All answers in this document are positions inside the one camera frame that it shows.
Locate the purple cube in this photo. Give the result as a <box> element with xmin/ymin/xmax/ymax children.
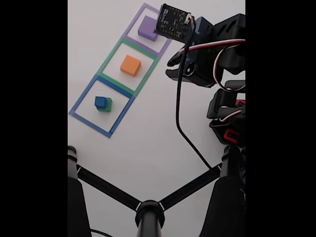
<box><xmin>138</xmin><ymin>15</ymin><xmax>159</xmax><ymax>42</ymax></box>

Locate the orange cube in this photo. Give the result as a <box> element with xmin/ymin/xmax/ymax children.
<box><xmin>120</xmin><ymin>54</ymin><xmax>141</xmax><ymax>78</ymax></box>

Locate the green cube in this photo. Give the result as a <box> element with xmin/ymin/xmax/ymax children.
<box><xmin>97</xmin><ymin>97</ymin><xmax>113</xmax><ymax>112</ymax></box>

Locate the small blue cube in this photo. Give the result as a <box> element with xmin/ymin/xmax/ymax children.
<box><xmin>95</xmin><ymin>96</ymin><xmax>107</xmax><ymax>109</ymax></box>

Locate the black tripod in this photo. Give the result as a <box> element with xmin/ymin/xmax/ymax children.
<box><xmin>68</xmin><ymin>145</ymin><xmax>246</xmax><ymax>237</ymax></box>

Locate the red white servo wire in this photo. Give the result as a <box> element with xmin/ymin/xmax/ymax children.
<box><xmin>178</xmin><ymin>39</ymin><xmax>246</xmax><ymax>91</ymax></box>

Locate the thick black camera cable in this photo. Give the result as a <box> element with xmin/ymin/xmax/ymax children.
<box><xmin>176</xmin><ymin>22</ymin><xmax>213</xmax><ymax>170</ymax></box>

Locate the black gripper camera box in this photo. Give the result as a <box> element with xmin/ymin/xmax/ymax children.
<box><xmin>154</xmin><ymin>3</ymin><xmax>214</xmax><ymax>42</ymax></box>

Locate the purple square frame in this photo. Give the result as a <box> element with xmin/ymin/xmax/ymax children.
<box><xmin>122</xmin><ymin>2</ymin><xmax>172</xmax><ymax>59</ymax></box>

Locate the green square frame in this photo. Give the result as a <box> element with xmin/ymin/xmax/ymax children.
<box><xmin>97</xmin><ymin>38</ymin><xmax>159</xmax><ymax>96</ymax></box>

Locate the blue square frame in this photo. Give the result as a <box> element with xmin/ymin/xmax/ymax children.
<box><xmin>68</xmin><ymin>75</ymin><xmax>136</xmax><ymax>139</ymax></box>

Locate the thin black cable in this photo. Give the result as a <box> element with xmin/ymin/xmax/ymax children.
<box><xmin>89</xmin><ymin>229</ymin><xmax>113</xmax><ymax>237</ymax></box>

